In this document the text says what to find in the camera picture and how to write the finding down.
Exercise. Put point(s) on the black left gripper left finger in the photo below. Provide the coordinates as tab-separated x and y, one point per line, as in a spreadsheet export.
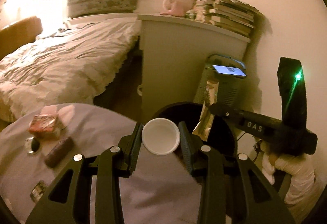
68	198

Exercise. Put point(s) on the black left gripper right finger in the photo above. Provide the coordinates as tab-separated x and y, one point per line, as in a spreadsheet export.
232	185

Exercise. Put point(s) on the gold foil wrapper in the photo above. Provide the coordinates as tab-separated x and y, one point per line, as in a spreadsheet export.
208	108

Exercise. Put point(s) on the white paper cup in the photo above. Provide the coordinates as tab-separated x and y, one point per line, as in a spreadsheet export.
160	136

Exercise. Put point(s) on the black round trash bin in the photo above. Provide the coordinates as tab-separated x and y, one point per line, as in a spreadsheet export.
212	129

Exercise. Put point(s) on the white gloved right hand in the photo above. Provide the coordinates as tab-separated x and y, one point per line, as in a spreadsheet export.
300	168

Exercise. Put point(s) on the small foil packet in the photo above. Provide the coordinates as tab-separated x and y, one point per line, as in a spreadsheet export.
38	191

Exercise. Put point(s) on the brown snack bar wrapper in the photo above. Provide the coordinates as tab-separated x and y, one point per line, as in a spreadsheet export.
59	152

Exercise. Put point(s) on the lilac tablecloth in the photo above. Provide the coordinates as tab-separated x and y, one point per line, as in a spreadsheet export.
159	191

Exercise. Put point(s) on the green space heater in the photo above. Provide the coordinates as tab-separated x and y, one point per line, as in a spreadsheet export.
228	85

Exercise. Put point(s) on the red snack box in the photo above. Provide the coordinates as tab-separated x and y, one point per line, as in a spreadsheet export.
45	126

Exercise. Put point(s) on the lit smartphone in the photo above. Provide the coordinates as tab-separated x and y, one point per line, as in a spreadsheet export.
229	71

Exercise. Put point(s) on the white quilted bed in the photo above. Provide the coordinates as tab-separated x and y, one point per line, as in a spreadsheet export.
72	65

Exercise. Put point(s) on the white cabinet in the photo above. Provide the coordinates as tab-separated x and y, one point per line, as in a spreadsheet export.
174	53

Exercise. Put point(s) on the stack of books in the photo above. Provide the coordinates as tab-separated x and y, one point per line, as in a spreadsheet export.
232	15

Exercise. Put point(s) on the pink plush toy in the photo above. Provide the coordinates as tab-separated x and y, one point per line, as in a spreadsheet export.
176	8

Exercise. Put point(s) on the brown wooden headboard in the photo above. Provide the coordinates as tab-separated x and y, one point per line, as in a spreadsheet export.
19	33

